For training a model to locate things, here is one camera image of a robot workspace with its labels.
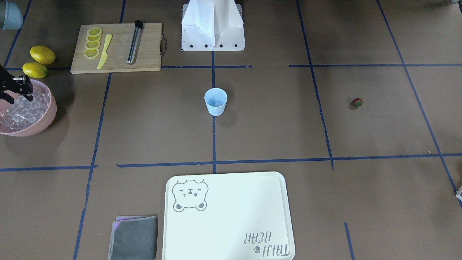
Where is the white cup rack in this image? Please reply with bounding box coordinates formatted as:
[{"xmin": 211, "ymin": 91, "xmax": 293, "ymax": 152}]
[{"xmin": 456, "ymin": 186, "xmax": 462, "ymax": 202}]

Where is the yellow lemon near bowl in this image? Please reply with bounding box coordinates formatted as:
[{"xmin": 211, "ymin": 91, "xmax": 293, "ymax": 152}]
[{"xmin": 22, "ymin": 62, "xmax": 48, "ymax": 79}]

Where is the cream bear tray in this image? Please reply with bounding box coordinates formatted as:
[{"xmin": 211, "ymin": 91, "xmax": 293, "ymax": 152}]
[{"xmin": 162, "ymin": 171, "xmax": 296, "ymax": 260}]

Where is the pink bowl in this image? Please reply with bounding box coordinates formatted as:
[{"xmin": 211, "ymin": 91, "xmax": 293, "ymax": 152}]
[{"xmin": 1, "ymin": 79, "xmax": 57, "ymax": 137}]

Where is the black steel rod tool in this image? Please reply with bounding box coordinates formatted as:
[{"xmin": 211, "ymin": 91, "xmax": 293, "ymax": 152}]
[{"xmin": 127, "ymin": 20, "xmax": 144, "ymax": 65}]

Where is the yellow lemon near edge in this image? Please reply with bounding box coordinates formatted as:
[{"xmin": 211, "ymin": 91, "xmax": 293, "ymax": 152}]
[{"xmin": 30, "ymin": 45, "xmax": 56, "ymax": 65}]

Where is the pile of clear ice cubes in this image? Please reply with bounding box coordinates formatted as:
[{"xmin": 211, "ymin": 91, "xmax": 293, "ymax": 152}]
[{"xmin": 0, "ymin": 89, "xmax": 51, "ymax": 132}]

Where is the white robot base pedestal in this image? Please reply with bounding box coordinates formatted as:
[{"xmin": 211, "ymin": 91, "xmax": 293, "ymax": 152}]
[{"xmin": 180, "ymin": 0, "xmax": 245, "ymax": 52}]

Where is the light blue cup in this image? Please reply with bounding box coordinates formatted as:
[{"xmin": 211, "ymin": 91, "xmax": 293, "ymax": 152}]
[{"xmin": 204, "ymin": 87, "xmax": 228, "ymax": 116}]

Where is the red strawberry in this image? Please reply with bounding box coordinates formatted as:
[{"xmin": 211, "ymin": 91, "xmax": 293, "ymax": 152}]
[{"xmin": 351, "ymin": 98, "xmax": 363, "ymax": 108}]

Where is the grey folded cloth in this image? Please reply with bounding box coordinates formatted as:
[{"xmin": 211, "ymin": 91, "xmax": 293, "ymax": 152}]
[{"xmin": 108, "ymin": 216, "xmax": 158, "ymax": 260}]

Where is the yellow plastic knife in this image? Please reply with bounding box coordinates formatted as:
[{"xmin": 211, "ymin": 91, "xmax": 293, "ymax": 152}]
[{"xmin": 97, "ymin": 34, "xmax": 113, "ymax": 70}]

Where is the clear ice cube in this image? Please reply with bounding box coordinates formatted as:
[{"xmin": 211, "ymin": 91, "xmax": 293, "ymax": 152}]
[{"xmin": 211, "ymin": 100, "xmax": 224, "ymax": 107}]

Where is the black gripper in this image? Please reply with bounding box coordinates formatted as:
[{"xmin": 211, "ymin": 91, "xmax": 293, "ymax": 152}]
[{"xmin": 0, "ymin": 65, "xmax": 33, "ymax": 105}]

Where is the lemon slice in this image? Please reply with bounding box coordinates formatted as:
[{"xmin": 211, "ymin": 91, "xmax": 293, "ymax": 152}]
[
  {"xmin": 86, "ymin": 34, "xmax": 102, "ymax": 43},
  {"xmin": 85, "ymin": 40, "xmax": 101, "ymax": 50},
  {"xmin": 86, "ymin": 27, "xmax": 103, "ymax": 37},
  {"xmin": 84, "ymin": 49, "xmax": 100, "ymax": 59}
]

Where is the wooden cutting board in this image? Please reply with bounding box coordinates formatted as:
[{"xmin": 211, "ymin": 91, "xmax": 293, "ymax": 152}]
[{"xmin": 70, "ymin": 23, "xmax": 166, "ymax": 74}]

